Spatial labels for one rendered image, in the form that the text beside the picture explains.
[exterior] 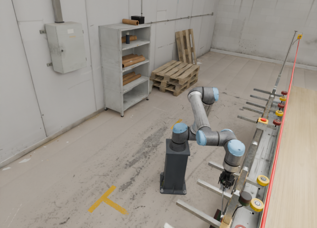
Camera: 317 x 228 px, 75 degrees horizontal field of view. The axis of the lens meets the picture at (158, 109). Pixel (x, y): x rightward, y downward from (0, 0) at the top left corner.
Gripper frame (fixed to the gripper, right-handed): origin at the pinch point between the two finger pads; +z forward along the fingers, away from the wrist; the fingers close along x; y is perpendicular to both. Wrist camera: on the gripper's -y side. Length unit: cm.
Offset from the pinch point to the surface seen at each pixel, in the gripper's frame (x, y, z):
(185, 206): -18.1, 14.8, 14.5
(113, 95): -235, -147, 57
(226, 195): 2.0, -10.0, 14.6
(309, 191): 51, -44, 10
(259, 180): 19.0, -32.7, 9.4
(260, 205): 23.1, -10.9, 9.9
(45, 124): -258, -29, 68
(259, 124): 6, -62, -20
